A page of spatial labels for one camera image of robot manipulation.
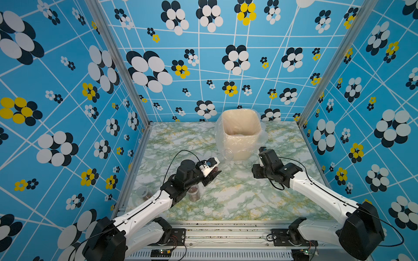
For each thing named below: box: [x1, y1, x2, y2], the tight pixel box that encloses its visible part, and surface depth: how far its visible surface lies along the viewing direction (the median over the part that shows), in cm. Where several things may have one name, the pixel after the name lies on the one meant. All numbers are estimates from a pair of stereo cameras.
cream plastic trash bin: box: [222, 108, 262, 161], surface depth 91 cm
